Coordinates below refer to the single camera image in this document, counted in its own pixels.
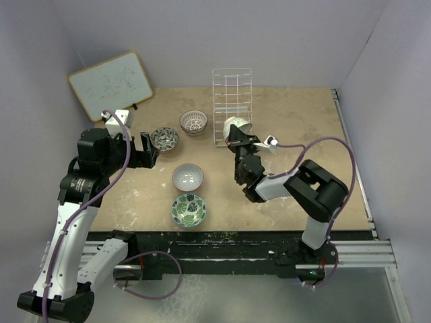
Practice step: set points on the wood framed whiteboard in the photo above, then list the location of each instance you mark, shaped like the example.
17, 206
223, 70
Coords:
117, 83

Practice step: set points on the white green patterned bowl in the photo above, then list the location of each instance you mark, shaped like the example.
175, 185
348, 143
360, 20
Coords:
241, 123

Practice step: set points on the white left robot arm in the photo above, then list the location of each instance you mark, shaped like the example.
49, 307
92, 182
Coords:
65, 289

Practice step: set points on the white lattice pattern bowl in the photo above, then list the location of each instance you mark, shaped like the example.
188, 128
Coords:
193, 122

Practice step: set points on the black aluminium mounting rail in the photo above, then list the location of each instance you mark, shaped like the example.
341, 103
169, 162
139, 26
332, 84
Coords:
275, 253

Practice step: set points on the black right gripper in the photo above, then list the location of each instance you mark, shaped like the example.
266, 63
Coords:
237, 138

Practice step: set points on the red rimmed dotted bowl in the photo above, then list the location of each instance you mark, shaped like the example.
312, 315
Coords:
187, 177

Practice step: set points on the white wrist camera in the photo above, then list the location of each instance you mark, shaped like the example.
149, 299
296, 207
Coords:
271, 142
113, 124

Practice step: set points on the white wire dish rack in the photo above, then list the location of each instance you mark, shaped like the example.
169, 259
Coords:
232, 97

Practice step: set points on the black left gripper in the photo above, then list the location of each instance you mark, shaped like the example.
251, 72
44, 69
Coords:
139, 158

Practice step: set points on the green leaf pattern bowl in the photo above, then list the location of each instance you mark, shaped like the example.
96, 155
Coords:
188, 210

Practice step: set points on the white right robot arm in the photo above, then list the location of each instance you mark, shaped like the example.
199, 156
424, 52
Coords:
320, 194

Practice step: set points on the grey leaf pattern bowl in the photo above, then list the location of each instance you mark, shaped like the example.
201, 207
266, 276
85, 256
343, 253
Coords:
164, 139

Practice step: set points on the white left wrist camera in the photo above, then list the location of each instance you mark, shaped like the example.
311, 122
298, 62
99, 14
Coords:
113, 124

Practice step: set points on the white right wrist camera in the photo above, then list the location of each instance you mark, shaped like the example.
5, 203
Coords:
271, 142

